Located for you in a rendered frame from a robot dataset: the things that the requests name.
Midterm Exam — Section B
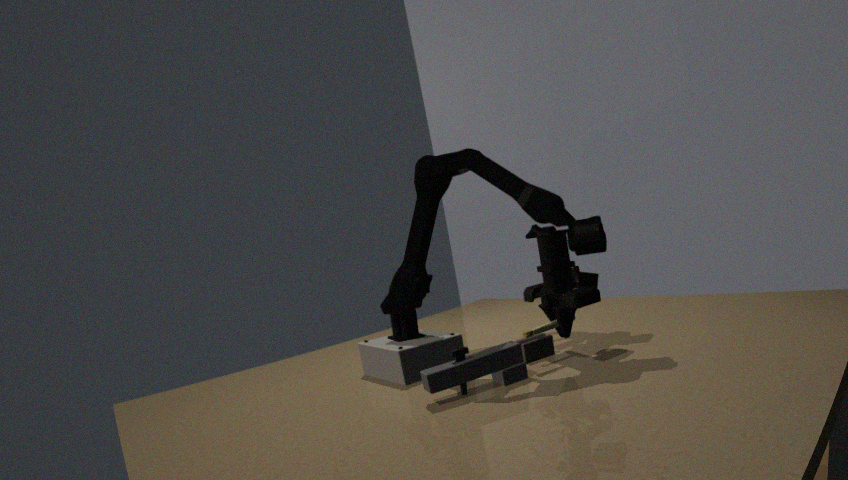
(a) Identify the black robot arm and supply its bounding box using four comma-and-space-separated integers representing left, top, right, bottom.
380, 149, 607, 342

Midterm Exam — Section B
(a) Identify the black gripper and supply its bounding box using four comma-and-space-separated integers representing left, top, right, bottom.
524, 256, 601, 339

